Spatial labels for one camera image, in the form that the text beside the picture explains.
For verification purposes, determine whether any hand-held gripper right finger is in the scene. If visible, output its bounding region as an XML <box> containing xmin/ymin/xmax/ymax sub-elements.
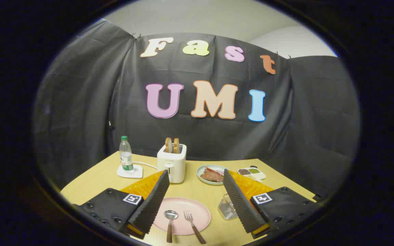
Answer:
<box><xmin>223</xmin><ymin>169</ymin><xmax>320</xmax><ymax>239</ymax></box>

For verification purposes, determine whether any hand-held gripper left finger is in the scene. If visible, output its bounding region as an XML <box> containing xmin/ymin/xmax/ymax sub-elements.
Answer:
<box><xmin>72</xmin><ymin>170</ymin><xmax>170</xmax><ymax>240</ymax></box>

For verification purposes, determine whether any spoon with wooden handle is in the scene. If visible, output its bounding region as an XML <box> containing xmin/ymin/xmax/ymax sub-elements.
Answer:
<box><xmin>164</xmin><ymin>210</ymin><xmax>179</xmax><ymax>243</ymax></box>

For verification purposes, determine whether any fork with wooden handle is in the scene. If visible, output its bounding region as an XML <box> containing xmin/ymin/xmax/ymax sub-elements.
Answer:
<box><xmin>184</xmin><ymin>210</ymin><xmax>207</xmax><ymax>244</ymax></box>

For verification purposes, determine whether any pink plate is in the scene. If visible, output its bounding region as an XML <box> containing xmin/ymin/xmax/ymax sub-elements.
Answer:
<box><xmin>153</xmin><ymin>197</ymin><xmax>211</xmax><ymax>235</ymax></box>

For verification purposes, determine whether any white divided condiment dish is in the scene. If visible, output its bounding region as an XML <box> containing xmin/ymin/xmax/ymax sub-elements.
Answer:
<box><xmin>237</xmin><ymin>167</ymin><xmax>266</xmax><ymax>181</ymax></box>

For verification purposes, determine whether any white square coaster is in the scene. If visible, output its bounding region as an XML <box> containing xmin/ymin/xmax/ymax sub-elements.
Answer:
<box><xmin>117</xmin><ymin>164</ymin><xmax>143</xmax><ymax>179</ymax></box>

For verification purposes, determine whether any brown meat slice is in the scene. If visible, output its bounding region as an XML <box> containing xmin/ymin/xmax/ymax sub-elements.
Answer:
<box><xmin>200</xmin><ymin>170</ymin><xmax>224</xmax><ymax>182</ymax></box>

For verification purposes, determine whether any white toaster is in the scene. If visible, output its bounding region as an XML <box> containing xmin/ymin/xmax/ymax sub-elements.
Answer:
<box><xmin>157</xmin><ymin>143</ymin><xmax>187</xmax><ymax>183</ymax></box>

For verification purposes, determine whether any pale green plate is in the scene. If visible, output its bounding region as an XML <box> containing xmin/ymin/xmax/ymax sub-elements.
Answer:
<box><xmin>196</xmin><ymin>165</ymin><xmax>230</xmax><ymax>186</ymax></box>

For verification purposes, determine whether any clear water bottle green cap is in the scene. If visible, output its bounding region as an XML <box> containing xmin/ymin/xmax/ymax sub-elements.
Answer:
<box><xmin>119</xmin><ymin>136</ymin><xmax>134</xmax><ymax>175</ymax></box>

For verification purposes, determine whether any metal wire cutlery basket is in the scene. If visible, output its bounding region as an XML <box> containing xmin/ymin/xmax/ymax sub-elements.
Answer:
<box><xmin>218</xmin><ymin>194</ymin><xmax>240</xmax><ymax>220</ymax></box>

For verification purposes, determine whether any white toaster cable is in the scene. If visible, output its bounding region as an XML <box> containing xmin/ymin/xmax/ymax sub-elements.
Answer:
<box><xmin>133</xmin><ymin>161</ymin><xmax>158</xmax><ymax>169</ymax></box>

